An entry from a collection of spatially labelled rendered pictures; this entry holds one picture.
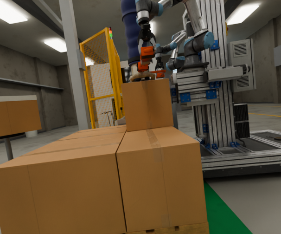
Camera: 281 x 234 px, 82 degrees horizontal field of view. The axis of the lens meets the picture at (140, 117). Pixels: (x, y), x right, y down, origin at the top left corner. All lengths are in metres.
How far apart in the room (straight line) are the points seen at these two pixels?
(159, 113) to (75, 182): 0.82
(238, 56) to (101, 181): 1.58
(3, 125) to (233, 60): 2.35
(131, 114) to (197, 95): 0.63
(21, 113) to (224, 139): 2.16
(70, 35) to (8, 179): 2.48
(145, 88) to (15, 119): 1.45
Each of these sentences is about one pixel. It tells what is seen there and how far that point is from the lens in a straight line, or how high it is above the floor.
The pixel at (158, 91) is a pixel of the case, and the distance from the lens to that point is 1.36.
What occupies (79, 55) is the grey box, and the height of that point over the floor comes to 1.67.
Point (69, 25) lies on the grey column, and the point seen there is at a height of 2.16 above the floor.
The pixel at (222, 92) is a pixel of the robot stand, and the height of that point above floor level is 0.77.
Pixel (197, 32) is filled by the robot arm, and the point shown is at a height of 1.27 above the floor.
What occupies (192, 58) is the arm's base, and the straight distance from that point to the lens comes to 1.55.
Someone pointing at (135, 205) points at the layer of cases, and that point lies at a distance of 0.88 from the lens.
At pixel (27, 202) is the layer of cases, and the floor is 0.36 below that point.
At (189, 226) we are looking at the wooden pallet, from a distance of 0.97.
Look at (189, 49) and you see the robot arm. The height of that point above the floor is 1.17.
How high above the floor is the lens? 0.75
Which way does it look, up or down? 4 degrees down
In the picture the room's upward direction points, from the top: 7 degrees counter-clockwise
